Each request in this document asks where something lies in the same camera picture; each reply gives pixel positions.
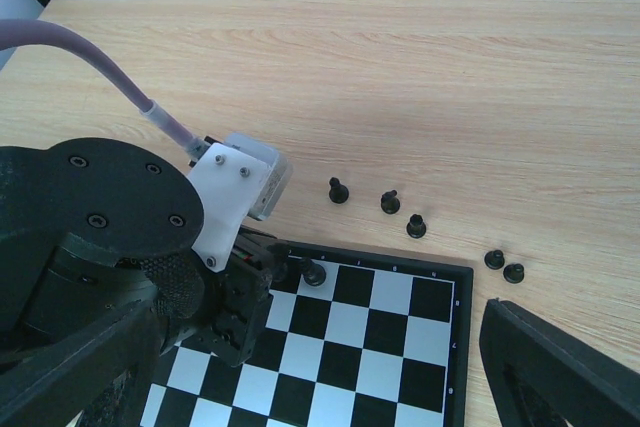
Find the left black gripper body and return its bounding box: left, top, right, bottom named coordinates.
left=1, top=138, right=286, bottom=367

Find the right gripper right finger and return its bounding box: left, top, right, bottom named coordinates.
left=479, top=299, right=639, bottom=426

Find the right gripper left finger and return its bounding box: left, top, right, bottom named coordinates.
left=1, top=301, right=162, bottom=426

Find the black queen piece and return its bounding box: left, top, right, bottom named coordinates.
left=299, top=258, right=326, bottom=287

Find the black pawn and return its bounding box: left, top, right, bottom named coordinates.
left=484, top=249, right=505, bottom=270
left=503, top=263, right=525, bottom=284

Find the black and white chessboard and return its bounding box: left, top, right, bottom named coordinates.
left=141, top=244, right=473, bottom=426

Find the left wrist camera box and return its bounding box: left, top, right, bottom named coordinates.
left=187, top=133, right=293, bottom=272

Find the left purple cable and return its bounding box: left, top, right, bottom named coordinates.
left=0, top=19, right=206, bottom=158

